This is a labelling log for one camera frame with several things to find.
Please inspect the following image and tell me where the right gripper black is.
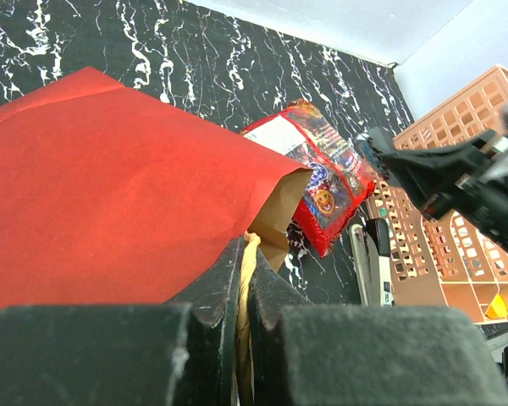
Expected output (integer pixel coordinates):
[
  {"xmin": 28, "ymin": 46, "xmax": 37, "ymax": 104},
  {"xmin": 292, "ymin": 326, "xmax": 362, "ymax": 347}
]
[{"xmin": 356, "ymin": 104, "xmax": 508, "ymax": 254}]

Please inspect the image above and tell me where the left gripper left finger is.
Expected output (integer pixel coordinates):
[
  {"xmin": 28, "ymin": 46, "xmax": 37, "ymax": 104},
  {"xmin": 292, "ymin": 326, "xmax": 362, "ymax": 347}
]
[{"xmin": 0, "ymin": 238, "xmax": 246, "ymax": 405}]

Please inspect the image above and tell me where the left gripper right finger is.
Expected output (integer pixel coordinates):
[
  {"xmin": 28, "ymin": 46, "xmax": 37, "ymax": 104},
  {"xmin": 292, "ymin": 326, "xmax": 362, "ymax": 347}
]
[{"xmin": 249, "ymin": 255, "xmax": 508, "ymax": 405}]

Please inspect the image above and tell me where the red cookie snack bag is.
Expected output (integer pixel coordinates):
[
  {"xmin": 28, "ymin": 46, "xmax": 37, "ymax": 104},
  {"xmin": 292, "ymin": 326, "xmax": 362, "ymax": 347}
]
[{"xmin": 241, "ymin": 99, "xmax": 375, "ymax": 257}]

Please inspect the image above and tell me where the red brown paper bag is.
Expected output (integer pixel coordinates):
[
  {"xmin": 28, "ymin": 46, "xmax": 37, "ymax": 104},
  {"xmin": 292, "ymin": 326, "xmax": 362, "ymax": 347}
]
[{"xmin": 0, "ymin": 68, "xmax": 311, "ymax": 310}]

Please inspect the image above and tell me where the black silver stapler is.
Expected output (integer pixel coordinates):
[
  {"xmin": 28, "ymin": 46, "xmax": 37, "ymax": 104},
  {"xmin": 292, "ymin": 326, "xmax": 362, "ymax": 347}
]
[{"xmin": 349, "ymin": 218, "xmax": 395, "ymax": 307}]

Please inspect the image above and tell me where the peach plastic desk organizer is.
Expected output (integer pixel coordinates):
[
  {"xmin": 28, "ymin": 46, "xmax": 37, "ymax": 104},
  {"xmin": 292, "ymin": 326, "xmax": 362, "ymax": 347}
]
[{"xmin": 367, "ymin": 65, "xmax": 508, "ymax": 324}]

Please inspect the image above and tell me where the aluminium front rail frame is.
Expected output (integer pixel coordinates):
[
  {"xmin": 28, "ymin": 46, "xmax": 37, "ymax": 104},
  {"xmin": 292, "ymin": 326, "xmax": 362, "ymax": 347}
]
[{"xmin": 479, "ymin": 322, "xmax": 508, "ymax": 362}]

